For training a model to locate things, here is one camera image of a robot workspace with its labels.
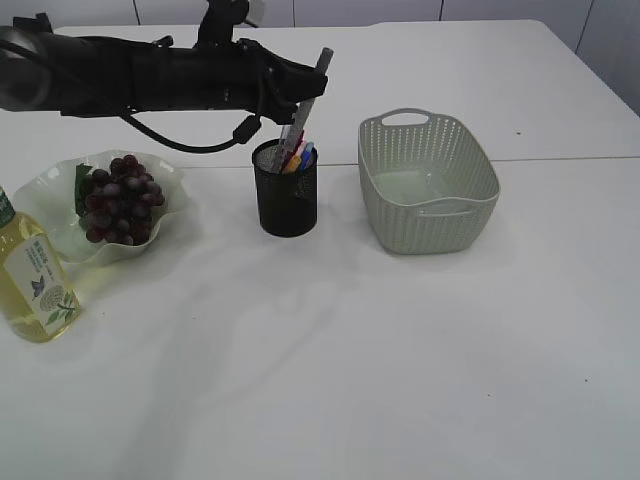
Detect pink purple scissors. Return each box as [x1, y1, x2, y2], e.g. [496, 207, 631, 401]
[295, 141, 307, 157]

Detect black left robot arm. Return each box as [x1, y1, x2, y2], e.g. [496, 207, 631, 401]
[1, 25, 328, 125]

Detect red marker pen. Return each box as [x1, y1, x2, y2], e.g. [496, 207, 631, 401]
[286, 130, 304, 160]

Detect yellow tea bottle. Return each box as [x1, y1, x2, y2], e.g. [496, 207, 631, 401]
[1, 193, 81, 343]

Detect black mesh pen holder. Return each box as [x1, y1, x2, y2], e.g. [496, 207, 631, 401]
[251, 139, 318, 238]

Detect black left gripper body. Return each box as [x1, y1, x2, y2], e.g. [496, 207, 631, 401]
[219, 38, 285, 118]

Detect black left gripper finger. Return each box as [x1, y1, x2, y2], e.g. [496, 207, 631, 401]
[269, 54, 328, 125]

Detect clear plastic ruler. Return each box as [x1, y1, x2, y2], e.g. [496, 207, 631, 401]
[270, 125, 291, 173]

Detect pale green wavy plate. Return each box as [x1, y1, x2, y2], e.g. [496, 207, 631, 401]
[11, 150, 191, 267]

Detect green plastic woven basket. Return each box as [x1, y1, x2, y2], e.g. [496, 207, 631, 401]
[358, 109, 500, 255]

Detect gold marker pen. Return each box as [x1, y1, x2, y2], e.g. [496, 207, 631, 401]
[281, 155, 301, 174]

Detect purple grape bunch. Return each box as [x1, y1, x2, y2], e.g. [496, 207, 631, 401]
[74, 154, 165, 246]

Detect blue scissors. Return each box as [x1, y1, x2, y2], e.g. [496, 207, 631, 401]
[298, 142, 315, 171]

